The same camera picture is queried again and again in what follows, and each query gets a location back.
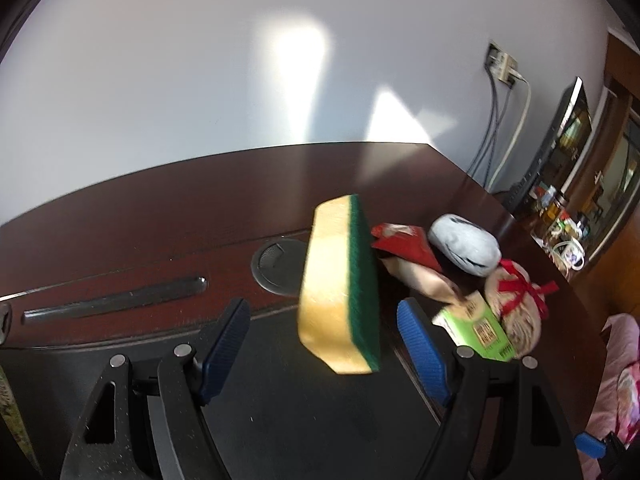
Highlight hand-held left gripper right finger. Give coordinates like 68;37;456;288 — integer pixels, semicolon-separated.
396;297;583;480

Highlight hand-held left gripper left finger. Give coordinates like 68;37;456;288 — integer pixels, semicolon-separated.
60;297;251;480

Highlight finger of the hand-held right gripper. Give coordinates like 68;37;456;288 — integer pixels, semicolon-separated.
574;432;626;461

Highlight green carton box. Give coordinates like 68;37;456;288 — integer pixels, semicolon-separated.
432;292;516;362

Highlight beige paper packet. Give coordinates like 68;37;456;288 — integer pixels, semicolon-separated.
382;255;468;306

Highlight beige pouch with red ribbon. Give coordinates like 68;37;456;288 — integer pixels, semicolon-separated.
484;258;560;358

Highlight red snack packet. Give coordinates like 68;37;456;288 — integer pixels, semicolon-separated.
371;223;443;273

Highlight yellow and green sponge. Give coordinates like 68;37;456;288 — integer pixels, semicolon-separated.
297;194;383;376

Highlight pink blanket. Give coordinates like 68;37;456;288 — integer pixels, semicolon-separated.
582;312;640;480

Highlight metal desk slot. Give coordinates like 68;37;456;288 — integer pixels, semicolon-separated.
21;275;207;325

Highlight white mug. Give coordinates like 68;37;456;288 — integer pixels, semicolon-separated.
550;237;586;272

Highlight cluster of small bottles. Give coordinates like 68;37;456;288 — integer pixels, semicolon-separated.
530;185;591;251

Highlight black monitor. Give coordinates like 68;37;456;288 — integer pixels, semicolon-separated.
502;76;593;218

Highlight wooden cabinet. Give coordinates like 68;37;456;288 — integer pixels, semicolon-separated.
575;30;640;271

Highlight round black cable grommet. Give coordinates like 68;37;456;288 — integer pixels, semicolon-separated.
251;239;313;296

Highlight white cable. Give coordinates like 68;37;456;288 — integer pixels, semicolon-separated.
487;75;532;193

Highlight white wall socket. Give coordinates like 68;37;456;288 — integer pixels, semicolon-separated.
485;40;521;88

